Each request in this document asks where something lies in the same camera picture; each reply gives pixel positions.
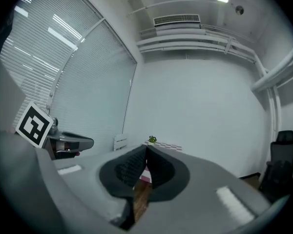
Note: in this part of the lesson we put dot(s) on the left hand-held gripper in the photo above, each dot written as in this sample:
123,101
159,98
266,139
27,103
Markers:
34,125

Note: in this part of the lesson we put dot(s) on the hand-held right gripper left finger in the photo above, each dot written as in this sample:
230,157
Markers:
119,174

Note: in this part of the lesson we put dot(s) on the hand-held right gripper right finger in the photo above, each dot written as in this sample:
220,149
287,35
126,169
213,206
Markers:
168,177

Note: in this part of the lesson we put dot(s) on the red white checkered tablecloth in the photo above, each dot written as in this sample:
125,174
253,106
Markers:
169,146

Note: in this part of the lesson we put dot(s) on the potted purple yellow flowers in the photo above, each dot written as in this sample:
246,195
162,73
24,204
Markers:
152,139

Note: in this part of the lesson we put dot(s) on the white window blinds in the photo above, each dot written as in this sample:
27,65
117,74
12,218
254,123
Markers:
88,82

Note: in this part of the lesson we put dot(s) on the black office chair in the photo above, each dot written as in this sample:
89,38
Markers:
282,160

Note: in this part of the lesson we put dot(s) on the white ceiling pipes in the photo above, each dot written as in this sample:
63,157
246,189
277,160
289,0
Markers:
185,41

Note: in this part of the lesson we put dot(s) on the white air conditioner vent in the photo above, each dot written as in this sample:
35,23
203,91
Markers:
177,19

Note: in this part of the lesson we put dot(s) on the round smoke detector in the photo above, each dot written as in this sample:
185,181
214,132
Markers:
239,9

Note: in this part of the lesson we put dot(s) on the large white duct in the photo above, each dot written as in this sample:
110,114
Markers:
276,74

